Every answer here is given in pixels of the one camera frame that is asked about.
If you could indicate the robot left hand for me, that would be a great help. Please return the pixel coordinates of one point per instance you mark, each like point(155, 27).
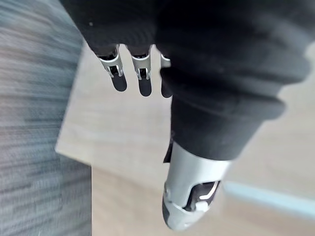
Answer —
point(209, 73)

